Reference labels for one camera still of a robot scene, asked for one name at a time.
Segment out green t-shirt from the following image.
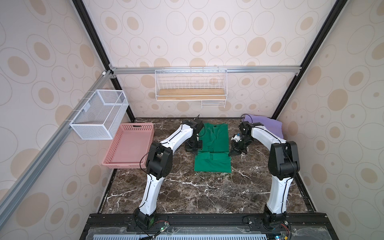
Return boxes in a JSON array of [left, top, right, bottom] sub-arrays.
[[194, 123, 232, 173]]

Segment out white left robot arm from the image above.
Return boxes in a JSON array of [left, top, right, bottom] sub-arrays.
[[134, 118, 204, 230]]

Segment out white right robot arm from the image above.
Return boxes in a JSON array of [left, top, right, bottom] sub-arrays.
[[194, 121, 300, 228]]

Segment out folded purple t-shirt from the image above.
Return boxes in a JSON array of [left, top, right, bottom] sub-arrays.
[[242, 115, 284, 139]]

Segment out pink plastic basket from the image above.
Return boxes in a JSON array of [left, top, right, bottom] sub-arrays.
[[102, 123, 155, 169]]

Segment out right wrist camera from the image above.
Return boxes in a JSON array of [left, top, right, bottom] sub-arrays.
[[239, 121, 253, 139]]

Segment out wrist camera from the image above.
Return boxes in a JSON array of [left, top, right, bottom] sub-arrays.
[[239, 121, 253, 139], [191, 119, 204, 135]]

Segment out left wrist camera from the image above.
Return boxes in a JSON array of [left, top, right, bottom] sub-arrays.
[[191, 119, 204, 135]]

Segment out white wire wall shelf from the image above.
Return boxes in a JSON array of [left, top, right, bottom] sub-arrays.
[[155, 72, 228, 107]]

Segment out aluminium wall rail back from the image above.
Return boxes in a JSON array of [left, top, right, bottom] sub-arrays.
[[112, 66, 302, 75]]

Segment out aluminium wall rail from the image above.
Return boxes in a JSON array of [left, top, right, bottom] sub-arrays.
[[112, 66, 302, 75], [1, 70, 113, 228]]

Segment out white mesh wall basket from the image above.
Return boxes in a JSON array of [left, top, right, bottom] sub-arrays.
[[70, 90, 129, 140]]

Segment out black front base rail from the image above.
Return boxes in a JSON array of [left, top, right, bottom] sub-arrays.
[[80, 213, 338, 240]]

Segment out aluminium wall rail left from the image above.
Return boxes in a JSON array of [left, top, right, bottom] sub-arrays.
[[1, 70, 113, 228]]

